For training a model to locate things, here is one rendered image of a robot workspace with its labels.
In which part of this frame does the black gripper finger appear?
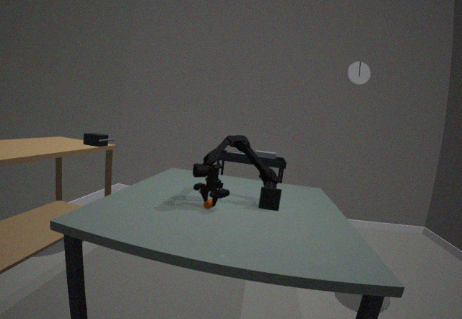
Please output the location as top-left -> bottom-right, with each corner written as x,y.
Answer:
212,195 -> 219,207
199,191 -> 209,202

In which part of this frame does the orange tapered knob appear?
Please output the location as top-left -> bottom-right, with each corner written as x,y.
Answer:
204,199 -> 212,209

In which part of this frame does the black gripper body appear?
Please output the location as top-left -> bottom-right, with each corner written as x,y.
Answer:
194,177 -> 230,197

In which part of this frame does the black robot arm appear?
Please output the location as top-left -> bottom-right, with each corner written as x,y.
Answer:
192,135 -> 279,188

